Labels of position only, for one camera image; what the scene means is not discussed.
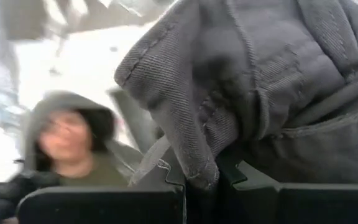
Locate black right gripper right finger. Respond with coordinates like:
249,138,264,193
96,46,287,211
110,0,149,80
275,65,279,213
216,152,358,224

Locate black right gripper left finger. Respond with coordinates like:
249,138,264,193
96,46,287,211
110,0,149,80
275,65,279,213
16,146,186,224

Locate dark grey garment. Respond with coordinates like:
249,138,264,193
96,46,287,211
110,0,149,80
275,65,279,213
113,0,358,190

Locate person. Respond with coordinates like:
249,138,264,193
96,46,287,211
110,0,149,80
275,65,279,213
20,90,145,189

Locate black device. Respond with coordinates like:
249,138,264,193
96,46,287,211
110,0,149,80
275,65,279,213
0,170,60,224

